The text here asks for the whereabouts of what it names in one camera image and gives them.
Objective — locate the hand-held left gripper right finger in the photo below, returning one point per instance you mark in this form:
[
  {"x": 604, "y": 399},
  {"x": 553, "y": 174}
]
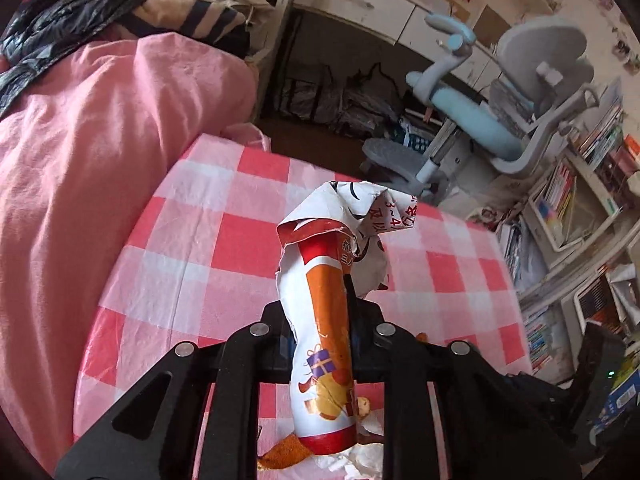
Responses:
[{"x": 367, "y": 355}]

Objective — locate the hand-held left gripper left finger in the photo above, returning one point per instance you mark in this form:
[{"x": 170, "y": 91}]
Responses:
[{"x": 276, "y": 355}]

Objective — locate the orange brown wrapper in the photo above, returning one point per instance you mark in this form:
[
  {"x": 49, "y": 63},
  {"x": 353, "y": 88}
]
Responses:
[
  {"x": 422, "y": 337},
  {"x": 282, "y": 455}
]

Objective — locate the orange white snack wrapper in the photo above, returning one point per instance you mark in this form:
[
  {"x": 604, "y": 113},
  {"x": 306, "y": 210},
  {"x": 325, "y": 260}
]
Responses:
[{"x": 325, "y": 310}]

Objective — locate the large white tissue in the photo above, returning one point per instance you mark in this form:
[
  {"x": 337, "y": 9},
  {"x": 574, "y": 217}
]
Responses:
[{"x": 367, "y": 462}]

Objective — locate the white bookshelf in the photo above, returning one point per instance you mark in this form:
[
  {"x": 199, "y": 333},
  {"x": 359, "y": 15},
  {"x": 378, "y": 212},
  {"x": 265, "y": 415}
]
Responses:
[{"x": 550, "y": 246}]

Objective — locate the red white checked tablecloth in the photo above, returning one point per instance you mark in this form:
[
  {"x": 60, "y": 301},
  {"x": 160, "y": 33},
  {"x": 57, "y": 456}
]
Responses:
[{"x": 200, "y": 240}]

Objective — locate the stacks of books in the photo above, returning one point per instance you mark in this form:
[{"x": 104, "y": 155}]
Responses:
[{"x": 555, "y": 190}]

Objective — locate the blue white package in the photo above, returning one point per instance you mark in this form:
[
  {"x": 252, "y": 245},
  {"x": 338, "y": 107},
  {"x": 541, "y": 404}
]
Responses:
[{"x": 407, "y": 135}]

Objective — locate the grey blue office chair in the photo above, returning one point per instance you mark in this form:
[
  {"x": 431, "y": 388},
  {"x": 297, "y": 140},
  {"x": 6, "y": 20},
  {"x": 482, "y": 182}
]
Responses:
[{"x": 475, "y": 120}]

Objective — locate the pink blanket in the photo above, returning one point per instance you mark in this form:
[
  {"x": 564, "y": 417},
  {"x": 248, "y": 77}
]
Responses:
[{"x": 75, "y": 185}]

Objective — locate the beige navy striped pillow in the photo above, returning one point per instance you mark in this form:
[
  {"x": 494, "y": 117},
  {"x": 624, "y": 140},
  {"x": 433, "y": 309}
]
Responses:
[{"x": 200, "y": 20}]

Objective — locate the white desk with drawers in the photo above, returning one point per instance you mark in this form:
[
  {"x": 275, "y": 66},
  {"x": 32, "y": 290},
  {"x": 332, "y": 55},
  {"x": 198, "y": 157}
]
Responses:
[{"x": 370, "y": 2}]

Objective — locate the black plastic bag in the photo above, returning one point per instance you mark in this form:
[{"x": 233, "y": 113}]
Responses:
[{"x": 50, "y": 25}]

